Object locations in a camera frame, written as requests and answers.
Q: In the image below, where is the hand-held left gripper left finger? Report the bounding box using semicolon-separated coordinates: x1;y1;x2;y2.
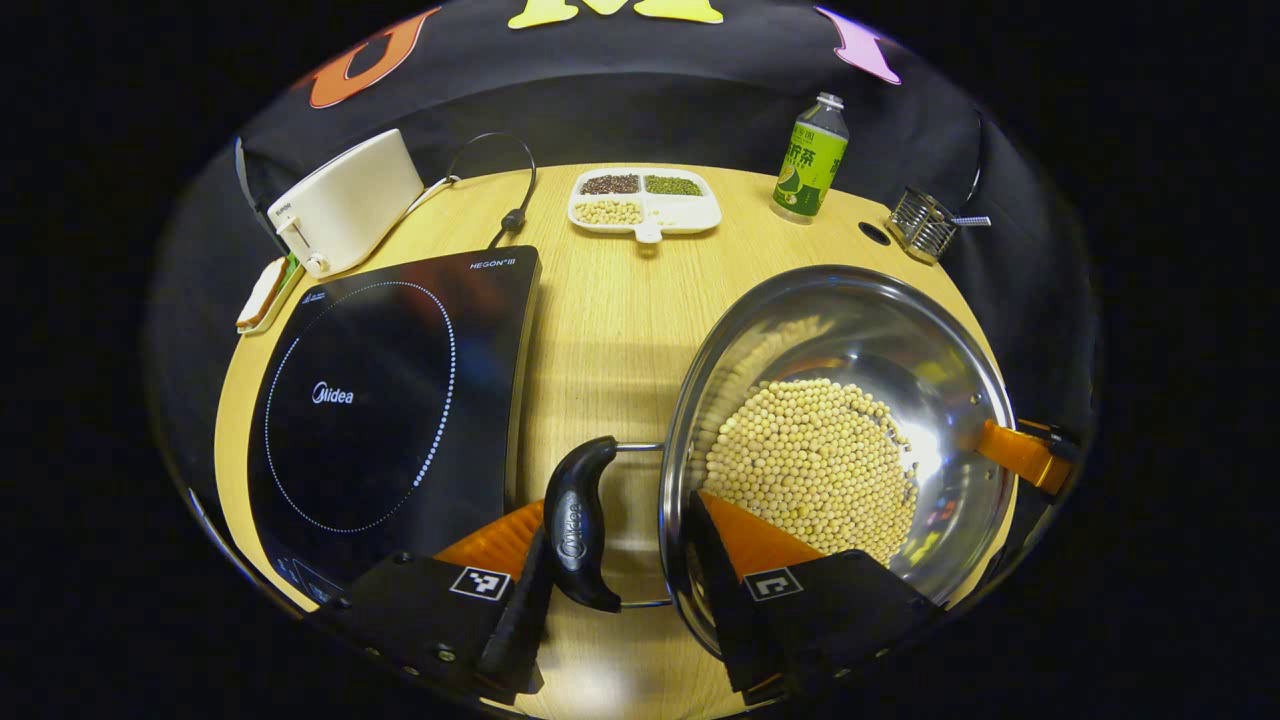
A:
308;500;554;707

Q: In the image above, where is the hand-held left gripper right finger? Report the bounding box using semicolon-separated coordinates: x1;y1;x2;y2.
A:
688;489;943;698

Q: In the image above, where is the pale rectangular plate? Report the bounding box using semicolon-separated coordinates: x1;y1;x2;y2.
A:
236;254;307;337

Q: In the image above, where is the white divided dish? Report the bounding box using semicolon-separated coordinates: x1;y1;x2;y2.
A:
567;166;723;244

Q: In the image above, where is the stainless steel pot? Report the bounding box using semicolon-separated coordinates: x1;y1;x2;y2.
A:
543;265;1020;661

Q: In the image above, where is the black induction cooktop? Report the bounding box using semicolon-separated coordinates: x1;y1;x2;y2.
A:
247;246;542;607

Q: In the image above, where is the black power cable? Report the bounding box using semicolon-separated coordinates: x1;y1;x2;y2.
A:
445;132;539;250

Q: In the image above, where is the white toaster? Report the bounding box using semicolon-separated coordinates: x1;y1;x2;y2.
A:
267;128;426;279

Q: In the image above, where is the sandwich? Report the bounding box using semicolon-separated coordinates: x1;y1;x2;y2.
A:
237;258;289;329

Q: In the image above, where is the white power cable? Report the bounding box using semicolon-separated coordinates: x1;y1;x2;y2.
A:
400;175;462;222

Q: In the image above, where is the green label drink bottle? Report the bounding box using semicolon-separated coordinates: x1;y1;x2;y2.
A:
770;92;850;225

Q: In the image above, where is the small heap of yellow beans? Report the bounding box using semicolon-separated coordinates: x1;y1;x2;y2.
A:
575;199;645;226

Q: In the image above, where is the pile of soybeans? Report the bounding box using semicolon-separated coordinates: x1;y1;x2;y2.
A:
700;378;920;567

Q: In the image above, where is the metal wire basket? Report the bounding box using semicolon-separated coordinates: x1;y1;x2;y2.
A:
886;186;961;266

